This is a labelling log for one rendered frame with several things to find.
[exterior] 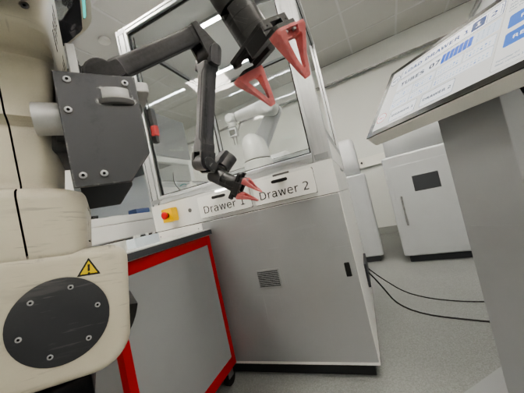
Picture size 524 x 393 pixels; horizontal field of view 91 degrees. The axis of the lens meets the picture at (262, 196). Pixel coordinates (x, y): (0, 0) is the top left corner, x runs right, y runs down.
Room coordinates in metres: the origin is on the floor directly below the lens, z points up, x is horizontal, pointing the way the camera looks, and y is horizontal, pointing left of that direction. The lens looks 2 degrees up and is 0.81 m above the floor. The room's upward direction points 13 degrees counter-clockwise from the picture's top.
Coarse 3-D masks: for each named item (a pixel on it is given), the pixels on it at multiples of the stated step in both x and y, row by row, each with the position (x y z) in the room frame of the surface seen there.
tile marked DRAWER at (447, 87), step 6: (444, 84) 0.67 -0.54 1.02; (450, 84) 0.65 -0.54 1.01; (432, 90) 0.71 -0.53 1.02; (438, 90) 0.68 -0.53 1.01; (444, 90) 0.66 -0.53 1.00; (450, 90) 0.64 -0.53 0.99; (426, 96) 0.72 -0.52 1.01; (432, 96) 0.69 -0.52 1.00; (438, 96) 0.67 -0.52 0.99; (420, 102) 0.73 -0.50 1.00; (426, 102) 0.71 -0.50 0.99
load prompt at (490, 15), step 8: (496, 8) 0.64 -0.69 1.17; (504, 8) 0.61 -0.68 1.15; (488, 16) 0.65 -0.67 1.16; (496, 16) 0.62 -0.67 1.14; (472, 24) 0.69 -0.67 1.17; (480, 24) 0.66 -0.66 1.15; (464, 32) 0.70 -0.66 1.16; (472, 32) 0.68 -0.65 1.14; (448, 40) 0.75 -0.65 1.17; (456, 40) 0.72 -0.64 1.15; (440, 48) 0.77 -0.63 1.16; (448, 48) 0.73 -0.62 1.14; (424, 56) 0.82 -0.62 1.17; (432, 56) 0.79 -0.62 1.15; (416, 64) 0.84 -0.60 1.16; (424, 64) 0.80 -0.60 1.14; (408, 72) 0.87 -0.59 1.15
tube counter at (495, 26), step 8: (496, 24) 0.61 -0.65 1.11; (480, 32) 0.65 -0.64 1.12; (488, 32) 0.62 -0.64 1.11; (472, 40) 0.66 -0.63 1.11; (480, 40) 0.63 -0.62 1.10; (456, 48) 0.70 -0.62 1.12; (464, 48) 0.67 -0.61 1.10; (440, 56) 0.75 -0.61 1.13; (448, 56) 0.71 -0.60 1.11; (432, 64) 0.77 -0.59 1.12; (440, 64) 0.73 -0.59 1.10
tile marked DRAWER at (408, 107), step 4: (412, 100) 0.77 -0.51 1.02; (404, 104) 0.79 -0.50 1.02; (408, 104) 0.78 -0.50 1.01; (412, 104) 0.75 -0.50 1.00; (396, 108) 0.82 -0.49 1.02; (400, 108) 0.80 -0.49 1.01; (404, 108) 0.78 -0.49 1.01; (408, 108) 0.77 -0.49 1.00; (412, 108) 0.75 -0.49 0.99; (392, 112) 0.83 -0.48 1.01; (396, 112) 0.81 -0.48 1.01; (400, 112) 0.79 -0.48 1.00; (404, 112) 0.77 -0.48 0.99; (408, 112) 0.76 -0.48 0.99; (392, 116) 0.82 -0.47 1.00; (396, 116) 0.80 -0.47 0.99; (388, 120) 0.83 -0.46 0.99
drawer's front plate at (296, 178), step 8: (280, 176) 1.15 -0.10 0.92; (288, 176) 1.14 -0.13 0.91; (296, 176) 1.12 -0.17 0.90; (304, 176) 1.11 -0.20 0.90; (312, 176) 1.10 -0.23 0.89; (256, 184) 1.19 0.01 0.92; (264, 184) 1.18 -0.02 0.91; (272, 184) 1.16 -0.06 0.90; (280, 184) 1.15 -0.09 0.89; (288, 184) 1.14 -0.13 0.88; (296, 184) 1.12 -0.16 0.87; (304, 184) 1.11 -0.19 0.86; (312, 184) 1.10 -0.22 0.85; (256, 192) 1.20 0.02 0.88; (264, 192) 1.18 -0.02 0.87; (280, 192) 1.15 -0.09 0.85; (296, 192) 1.13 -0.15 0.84; (304, 192) 1.12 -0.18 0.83; (312, 192) 1.10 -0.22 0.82; (264, 200) 1.18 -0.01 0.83; (272, 200) 1.17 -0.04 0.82
